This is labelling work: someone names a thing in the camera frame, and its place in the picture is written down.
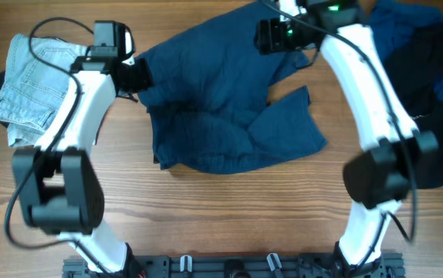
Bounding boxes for black garment in pile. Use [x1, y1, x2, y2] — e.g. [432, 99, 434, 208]
[383, 22, 443, 189]

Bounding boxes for blue garment in pile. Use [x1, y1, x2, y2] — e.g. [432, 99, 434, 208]
[369, 0, 443, 102]

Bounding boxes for dark blue shorts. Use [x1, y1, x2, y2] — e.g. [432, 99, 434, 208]
[139, 2, 326, 174]

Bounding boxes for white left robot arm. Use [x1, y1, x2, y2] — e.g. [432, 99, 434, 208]
[4, 21, 151, 277]

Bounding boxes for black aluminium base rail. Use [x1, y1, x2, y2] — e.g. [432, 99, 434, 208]
[62, 253, 406, 278]

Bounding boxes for light blue denim jeans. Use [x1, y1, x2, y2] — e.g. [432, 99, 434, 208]
[0, 34, 86, 147]

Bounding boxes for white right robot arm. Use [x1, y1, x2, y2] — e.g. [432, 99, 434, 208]
[256, 1, 438, 276]

